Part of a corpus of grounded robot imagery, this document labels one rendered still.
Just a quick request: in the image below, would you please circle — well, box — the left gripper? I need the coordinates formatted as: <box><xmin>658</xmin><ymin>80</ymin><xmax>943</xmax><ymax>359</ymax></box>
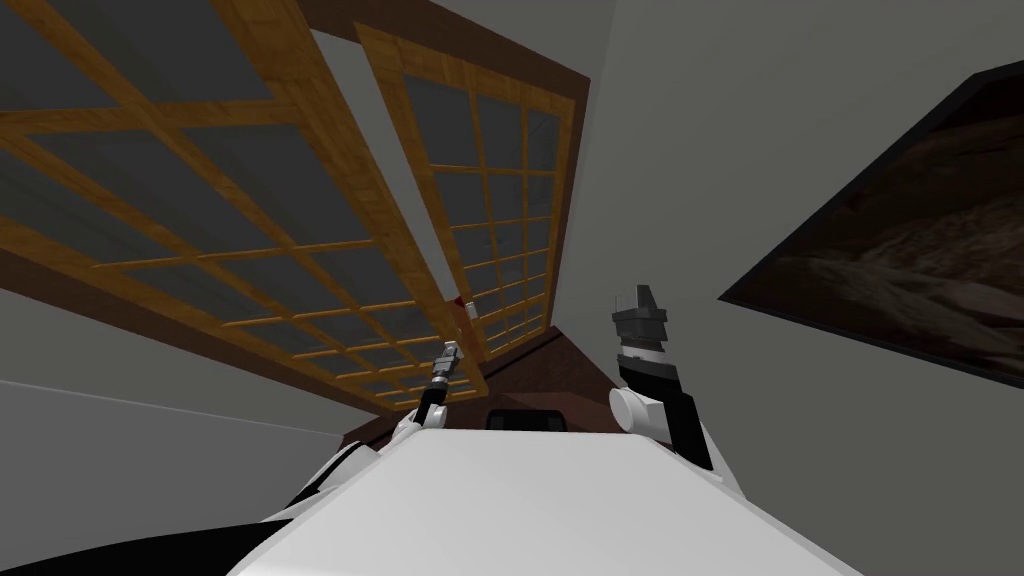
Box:
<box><xmin>433</xmin><ymin>340</ymin><xmax>466</xmax><ymax>377</ymax></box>

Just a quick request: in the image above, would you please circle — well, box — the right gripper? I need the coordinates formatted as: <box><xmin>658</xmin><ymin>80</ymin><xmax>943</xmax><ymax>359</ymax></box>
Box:
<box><xmin>611</xmin><ymin>284</ymin><xmax>670</xmax><ymax>349</ymax></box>

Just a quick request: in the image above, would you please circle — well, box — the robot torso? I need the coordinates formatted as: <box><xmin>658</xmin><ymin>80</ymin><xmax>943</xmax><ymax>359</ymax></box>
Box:
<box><xmin>227</xmin><ymin>407</ymin><xmax>865</xmax><ymax>576</ymax></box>

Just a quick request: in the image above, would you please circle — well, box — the wooden lattice glass door leaf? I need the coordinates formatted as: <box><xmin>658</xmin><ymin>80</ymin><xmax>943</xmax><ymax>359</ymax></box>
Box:
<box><xmin>354</xmin><ymin>21</ymin><xmax>579</xmax><ymax>359</ymax></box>
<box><xmin>0</xmin><ymin>0</ymin><xmax>491</xmax><ymax>414</ymax></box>

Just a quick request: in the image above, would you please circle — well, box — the dark framed wall picture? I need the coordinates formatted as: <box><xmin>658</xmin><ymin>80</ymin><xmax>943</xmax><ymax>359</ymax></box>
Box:
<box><xmin>716</xmin><ymin>59</ymin><xmax>1024</xmax><ymax>391</ymax></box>

